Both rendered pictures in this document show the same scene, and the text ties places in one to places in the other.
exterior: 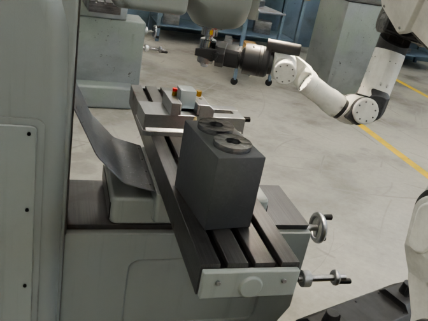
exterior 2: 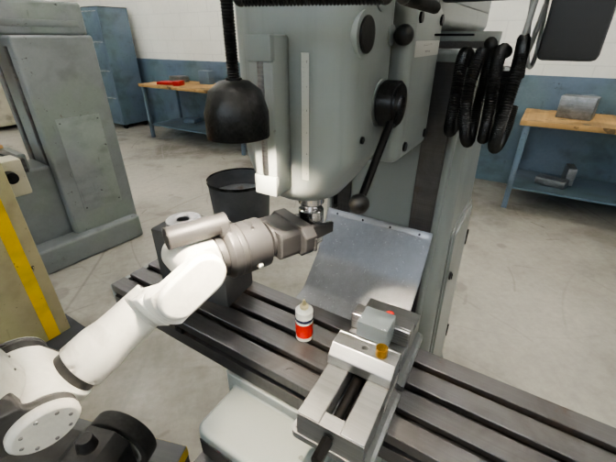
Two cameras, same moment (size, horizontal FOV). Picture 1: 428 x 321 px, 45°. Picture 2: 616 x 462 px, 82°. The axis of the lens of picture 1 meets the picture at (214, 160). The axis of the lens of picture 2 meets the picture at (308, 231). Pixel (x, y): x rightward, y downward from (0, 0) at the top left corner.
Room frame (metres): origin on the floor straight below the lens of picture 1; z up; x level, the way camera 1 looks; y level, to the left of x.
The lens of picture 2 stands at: (1.96, -0.30, 1.55)
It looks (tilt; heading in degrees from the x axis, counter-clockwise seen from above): 28 degrees down; 142
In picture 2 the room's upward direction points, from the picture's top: straight up
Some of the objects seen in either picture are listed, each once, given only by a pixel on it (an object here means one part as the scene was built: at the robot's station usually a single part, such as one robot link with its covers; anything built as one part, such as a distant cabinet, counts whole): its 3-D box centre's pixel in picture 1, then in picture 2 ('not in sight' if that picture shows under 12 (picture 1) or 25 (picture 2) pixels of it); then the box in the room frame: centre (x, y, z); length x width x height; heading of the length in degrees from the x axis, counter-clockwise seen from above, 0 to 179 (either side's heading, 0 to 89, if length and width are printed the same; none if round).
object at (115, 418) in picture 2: not in sight; (122, 439); (1.12, -0.34, 0.50); 0.20 x 0.05 x 0.20; 38
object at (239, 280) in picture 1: (188, 158); (310, 354); (1.49, 0.08, 0.89); 1.24 x 0.23 x 0.08; 20
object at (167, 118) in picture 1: (191, 113); (368, 360); (1.64, 0.10, 0.98); 0.35 x 0.15 x 0.11; 112
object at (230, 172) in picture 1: (217, 169); (203, 255); (1.14, -0.01, 1.03); 0.22 x 0.12 x 0.20; 27
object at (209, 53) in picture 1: (205, 53); not in sight; (1.46, 0.08, 1.23); 0.06 x 0.02 x 0.03; 88
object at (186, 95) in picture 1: (185, 97); (375, 329); (1.63, 0.13, 1.04); 0.06 x 0.05 x 0.06; 22
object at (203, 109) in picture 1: (200, 104); (364, 357); (1.65, 0.08, 1.02); 0.12 x 0.06 x 0.04; 22
